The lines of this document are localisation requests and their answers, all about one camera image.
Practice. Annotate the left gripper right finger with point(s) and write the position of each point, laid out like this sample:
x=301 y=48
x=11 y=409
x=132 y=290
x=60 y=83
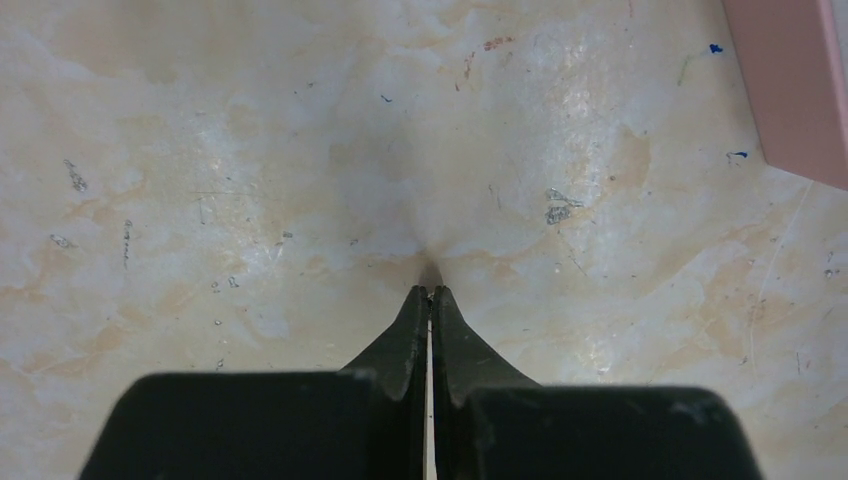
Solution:
x=491 y=421

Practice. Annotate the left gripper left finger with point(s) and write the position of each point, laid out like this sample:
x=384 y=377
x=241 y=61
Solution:
x=363 y=421

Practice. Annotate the pink divided tray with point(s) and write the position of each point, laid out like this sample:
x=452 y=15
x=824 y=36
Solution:
x=790 y=60

